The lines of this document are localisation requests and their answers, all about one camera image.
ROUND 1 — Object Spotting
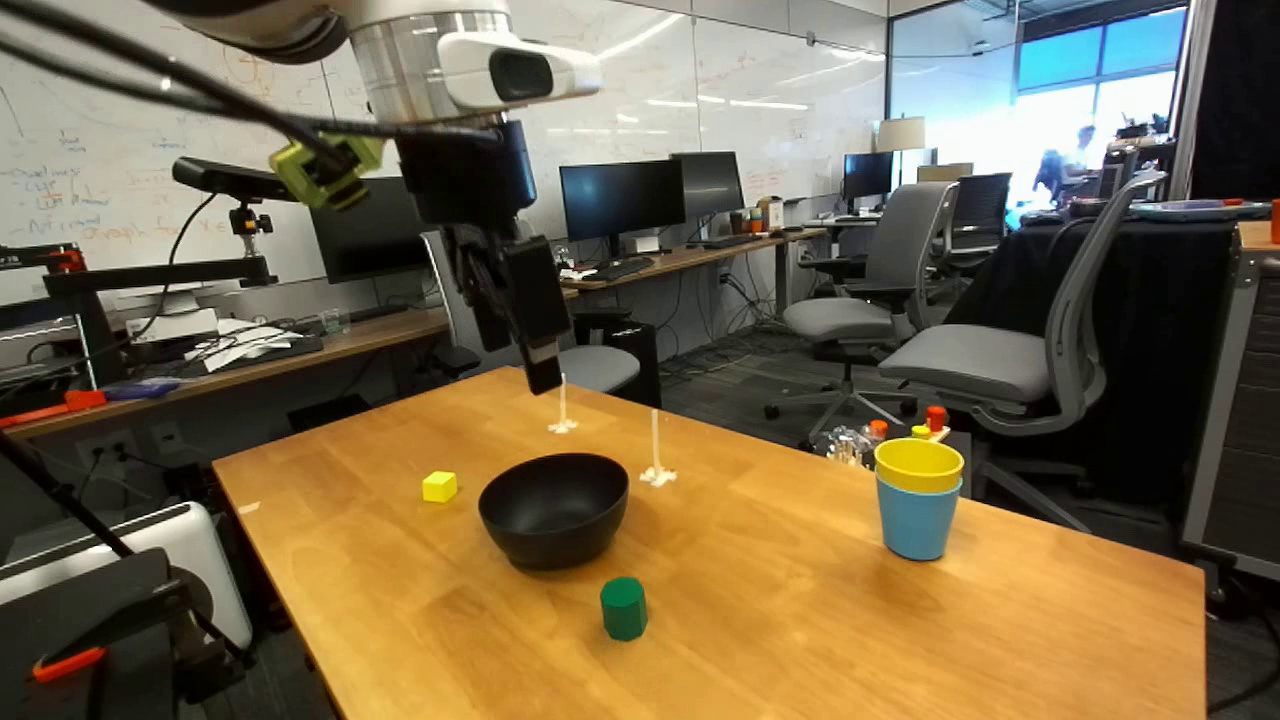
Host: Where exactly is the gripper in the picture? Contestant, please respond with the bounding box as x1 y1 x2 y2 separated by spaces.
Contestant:
398 120 574 397

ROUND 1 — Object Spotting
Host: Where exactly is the black bowl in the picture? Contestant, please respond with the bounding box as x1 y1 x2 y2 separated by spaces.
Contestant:
477 452 631 573

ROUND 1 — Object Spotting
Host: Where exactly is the green block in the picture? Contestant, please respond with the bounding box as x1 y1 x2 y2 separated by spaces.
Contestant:
599 576 649 643

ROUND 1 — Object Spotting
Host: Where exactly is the office chair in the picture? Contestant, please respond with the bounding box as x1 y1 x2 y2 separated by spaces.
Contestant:
556 343 643 397

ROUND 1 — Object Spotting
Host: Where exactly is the black keyboard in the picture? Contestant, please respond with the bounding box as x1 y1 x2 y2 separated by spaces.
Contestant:
588 256 658 283

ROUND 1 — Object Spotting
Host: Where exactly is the white stick on base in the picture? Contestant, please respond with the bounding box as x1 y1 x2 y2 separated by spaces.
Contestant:
547 374 580 436
639 407 679 489

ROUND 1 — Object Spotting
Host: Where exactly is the long wooden desk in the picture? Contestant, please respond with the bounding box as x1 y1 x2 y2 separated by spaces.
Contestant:
0 226 833 443

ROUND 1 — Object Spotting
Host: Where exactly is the row of monitors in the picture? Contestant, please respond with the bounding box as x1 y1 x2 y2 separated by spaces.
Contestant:
558 150 747 260

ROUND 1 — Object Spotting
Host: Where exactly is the monitor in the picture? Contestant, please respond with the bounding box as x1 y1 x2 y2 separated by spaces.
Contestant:
308 177 433 285
842 151 897 207

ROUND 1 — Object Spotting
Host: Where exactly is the heap of papers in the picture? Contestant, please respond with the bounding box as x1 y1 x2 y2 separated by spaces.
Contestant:
183 316 325 375

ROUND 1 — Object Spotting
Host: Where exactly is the heap of toys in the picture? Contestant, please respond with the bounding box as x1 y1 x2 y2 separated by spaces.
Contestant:
812 404 953 471

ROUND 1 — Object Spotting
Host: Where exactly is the table lamp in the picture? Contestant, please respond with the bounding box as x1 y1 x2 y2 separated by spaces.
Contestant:
876 116 927 187

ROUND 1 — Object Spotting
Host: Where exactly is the yellow cup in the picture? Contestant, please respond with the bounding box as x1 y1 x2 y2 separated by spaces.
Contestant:
873 437 967 495

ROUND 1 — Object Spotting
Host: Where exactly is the blue cup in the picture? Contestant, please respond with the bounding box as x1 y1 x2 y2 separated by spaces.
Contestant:
875 474 964 562

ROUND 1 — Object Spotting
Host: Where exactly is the row of office chairs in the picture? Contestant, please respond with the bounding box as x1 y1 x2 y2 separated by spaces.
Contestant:
764 168 1169 533

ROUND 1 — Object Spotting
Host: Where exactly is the orange clamp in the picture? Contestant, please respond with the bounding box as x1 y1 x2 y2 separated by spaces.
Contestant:
0 388 109 431

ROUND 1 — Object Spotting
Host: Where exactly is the stand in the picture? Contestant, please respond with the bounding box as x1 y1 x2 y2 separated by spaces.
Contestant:
0 428 257 720

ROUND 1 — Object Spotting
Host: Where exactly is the person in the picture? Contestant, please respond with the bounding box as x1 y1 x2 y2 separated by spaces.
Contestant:
1033 124 1103 207

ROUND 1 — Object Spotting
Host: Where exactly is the window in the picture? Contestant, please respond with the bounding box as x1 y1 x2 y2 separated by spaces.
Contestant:
1016 6 1191 206

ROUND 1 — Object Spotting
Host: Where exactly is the table with black cloth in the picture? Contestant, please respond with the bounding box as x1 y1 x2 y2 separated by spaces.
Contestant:
948 212 1243 506

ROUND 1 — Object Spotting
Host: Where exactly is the grey tray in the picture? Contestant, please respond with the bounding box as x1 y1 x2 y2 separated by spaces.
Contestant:
1128 197 1273 224

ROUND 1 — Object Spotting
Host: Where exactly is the grey cabinet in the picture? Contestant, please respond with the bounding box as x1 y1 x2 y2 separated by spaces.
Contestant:
1178 220 1280 586

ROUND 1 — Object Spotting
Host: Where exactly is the camera on mount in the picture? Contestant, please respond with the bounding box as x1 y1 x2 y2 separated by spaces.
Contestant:
42 156 303 293

